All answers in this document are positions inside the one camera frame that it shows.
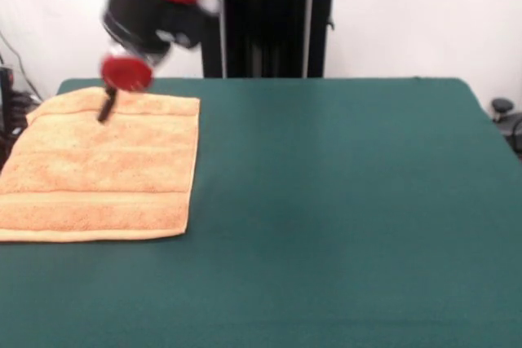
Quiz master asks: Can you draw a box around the orange terry towel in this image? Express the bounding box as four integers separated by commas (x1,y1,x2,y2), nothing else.
0,86,201,243

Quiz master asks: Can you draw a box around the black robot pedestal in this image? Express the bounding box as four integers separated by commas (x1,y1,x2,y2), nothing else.
201,0,352,79

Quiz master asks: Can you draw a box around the black office chair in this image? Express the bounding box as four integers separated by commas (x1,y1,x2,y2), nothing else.
491,97,522,160

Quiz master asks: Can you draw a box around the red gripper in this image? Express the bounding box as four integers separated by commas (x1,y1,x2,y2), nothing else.
96,54,155,124

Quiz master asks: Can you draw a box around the dark green table cloth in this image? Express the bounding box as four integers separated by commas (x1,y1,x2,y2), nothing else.
0,76,522,348

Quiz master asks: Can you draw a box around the grey cable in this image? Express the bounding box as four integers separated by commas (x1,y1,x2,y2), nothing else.
0,32,46,104

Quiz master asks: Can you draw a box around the black computer case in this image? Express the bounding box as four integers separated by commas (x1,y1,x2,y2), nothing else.
0,64,16,137

